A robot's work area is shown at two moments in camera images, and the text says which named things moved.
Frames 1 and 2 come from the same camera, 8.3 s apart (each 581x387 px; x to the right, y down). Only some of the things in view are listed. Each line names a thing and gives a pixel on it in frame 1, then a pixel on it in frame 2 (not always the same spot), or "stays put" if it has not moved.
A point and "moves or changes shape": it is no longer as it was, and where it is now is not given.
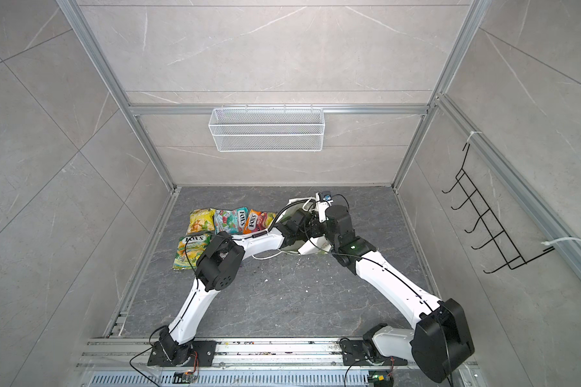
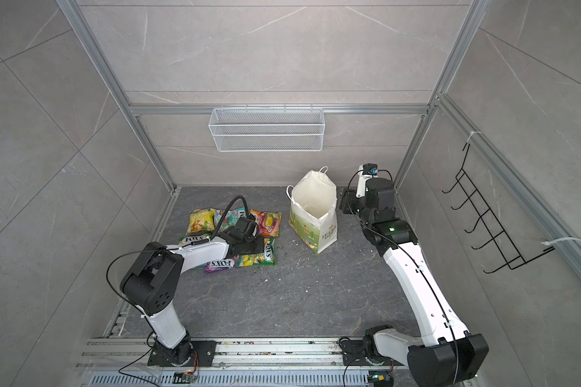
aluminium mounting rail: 284,362 stays put
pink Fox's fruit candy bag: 257,221 stays put
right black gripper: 316,229 -> 348,201
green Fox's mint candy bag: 231,221 stays put
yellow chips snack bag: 201,220 stays put
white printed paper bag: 317,245 moves or changes shape
